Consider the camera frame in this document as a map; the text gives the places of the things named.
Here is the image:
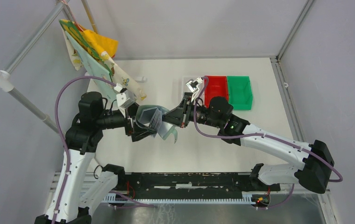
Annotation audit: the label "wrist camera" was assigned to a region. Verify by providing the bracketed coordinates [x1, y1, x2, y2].
[114, 84, 136, 118]
[185, 77, 204, 101]

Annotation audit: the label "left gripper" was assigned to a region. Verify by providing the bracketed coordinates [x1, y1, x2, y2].
[96, 101, 157, 140]

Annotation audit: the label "green leather card holder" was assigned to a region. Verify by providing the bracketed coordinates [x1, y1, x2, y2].
[136, 105, 178, 143]

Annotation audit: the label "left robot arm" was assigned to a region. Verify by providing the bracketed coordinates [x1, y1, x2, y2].
[35, 91, 156, 224]

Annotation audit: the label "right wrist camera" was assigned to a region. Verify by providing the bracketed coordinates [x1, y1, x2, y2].
[185, 77, 204, 101]

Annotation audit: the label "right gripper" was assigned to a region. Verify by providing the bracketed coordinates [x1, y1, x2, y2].
[159, 96, 222, 128]

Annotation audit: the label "green plastic bin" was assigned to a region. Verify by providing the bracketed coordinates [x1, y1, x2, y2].
[227, 76, 253, 111]

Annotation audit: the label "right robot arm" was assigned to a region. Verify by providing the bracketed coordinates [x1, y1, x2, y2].
[163, 93, 336, 194]

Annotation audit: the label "patterned cloth bags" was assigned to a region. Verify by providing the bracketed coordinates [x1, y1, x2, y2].
[59, 19, 147, 101]

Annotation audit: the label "clear plastic bin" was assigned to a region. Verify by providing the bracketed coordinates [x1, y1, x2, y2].
[182, 77, 205, 102]

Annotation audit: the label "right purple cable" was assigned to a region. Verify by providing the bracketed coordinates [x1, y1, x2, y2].
[193, 77, 344, 209]

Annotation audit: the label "red plastic bin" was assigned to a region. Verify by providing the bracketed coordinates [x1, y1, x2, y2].
[205, 76, 229, 107]

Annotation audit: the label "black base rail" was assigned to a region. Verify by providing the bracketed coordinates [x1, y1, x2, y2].
[114, 172, 281, 199]

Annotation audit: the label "white pipe pole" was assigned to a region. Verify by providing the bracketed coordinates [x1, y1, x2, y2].
[0, 70, 58, 133]

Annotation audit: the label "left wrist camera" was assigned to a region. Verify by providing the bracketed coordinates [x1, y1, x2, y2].
[114, 84, 136, 118]

